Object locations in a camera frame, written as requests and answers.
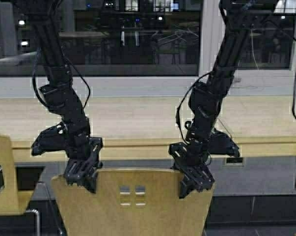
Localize yellow wooden chair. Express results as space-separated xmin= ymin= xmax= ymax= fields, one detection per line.
xmin=0 ymin=132 xmax=41 ymax=236
xmin=51 ymin=168 xmax=213 ymax=236

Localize dark glass window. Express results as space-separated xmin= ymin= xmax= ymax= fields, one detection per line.
xmin=0 ymin=0 xmax=296 ymax=77

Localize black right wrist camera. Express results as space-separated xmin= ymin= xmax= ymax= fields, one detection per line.
xmin=208 ymin=128 xmax=241 ymax=158

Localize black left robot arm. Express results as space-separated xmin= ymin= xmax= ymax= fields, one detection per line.
xmin=11 ymin=0 xmax=103 ymax=194

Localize long wooden counter table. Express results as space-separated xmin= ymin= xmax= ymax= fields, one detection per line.
xmin=0 ymin=95 xmax=296 ymax=163

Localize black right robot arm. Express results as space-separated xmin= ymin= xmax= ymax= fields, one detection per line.
xmin=168 ymin=0 xmax=278 ymax=199

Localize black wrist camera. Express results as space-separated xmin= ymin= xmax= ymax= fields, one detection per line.
xmin=31 ymin=121 xmax=68 ymax=156
xmin=208 ymin=128 xmax=241 ymax=158

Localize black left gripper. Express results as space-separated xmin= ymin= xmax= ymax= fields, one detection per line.
xmin=63 ymin=134 xmax=103 ymax=193

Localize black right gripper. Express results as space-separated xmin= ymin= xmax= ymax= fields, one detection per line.
xmin=168 ymin=142 xmax=215 ymax=199

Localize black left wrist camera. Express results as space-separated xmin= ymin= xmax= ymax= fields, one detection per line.
xmin=31 ymin=121 xmax=68 ymax=156

